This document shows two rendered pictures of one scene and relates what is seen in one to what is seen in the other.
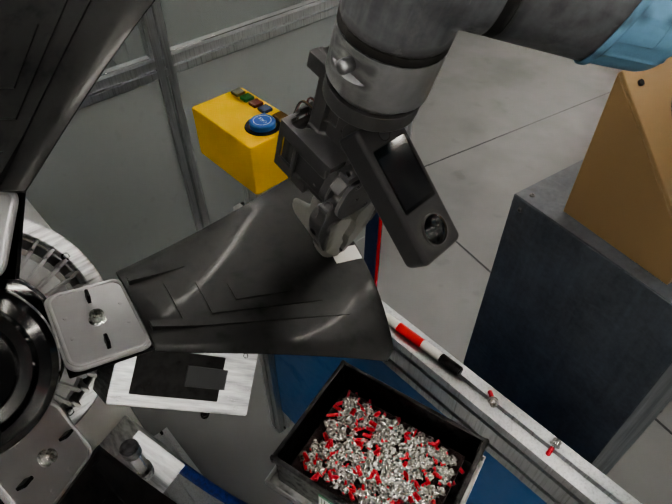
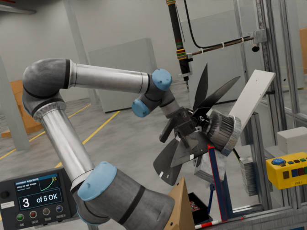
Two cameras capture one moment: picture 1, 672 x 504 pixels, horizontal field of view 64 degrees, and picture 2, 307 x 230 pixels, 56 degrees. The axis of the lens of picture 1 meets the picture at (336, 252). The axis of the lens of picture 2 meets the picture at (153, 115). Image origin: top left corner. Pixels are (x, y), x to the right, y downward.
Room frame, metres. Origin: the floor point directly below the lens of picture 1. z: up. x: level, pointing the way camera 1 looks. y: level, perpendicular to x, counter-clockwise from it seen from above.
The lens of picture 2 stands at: (1.13, -0.96, 1.61)
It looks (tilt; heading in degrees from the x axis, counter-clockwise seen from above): 13 degrees down; 134
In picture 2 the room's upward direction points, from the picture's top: 13 degrees counter-clockwise
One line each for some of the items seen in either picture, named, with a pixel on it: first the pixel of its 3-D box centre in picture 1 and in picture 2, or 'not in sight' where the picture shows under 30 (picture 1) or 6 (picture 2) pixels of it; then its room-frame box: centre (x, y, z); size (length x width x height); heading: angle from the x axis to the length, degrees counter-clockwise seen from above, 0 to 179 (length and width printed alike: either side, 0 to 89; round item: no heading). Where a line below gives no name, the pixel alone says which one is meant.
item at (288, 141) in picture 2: not in sight; (294, 139); (0.58, 0.74, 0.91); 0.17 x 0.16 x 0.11; 43
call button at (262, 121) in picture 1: (262, 124); (278, 161); (0.71, 0.11, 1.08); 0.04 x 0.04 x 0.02
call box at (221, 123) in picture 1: (249, 142); (291, 171); (0.75, 0.14, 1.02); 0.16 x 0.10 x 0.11; 43
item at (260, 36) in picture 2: not in sight; (257, 36); (0.42, 0.82, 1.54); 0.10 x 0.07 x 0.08; 78
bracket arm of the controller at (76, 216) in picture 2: not in sight; (63, 217); (0.07, -0.49, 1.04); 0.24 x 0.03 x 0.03; 43
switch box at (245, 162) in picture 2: not in sight; (256, 174); (0.38, 0.60, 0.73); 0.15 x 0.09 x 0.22; 43
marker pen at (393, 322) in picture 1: (421, 343); (201, 226); (0.46, -0.12, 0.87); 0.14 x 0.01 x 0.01; 45
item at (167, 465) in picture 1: (136, 461); not in sight; (0.26, 0.23, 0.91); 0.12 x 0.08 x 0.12; 43
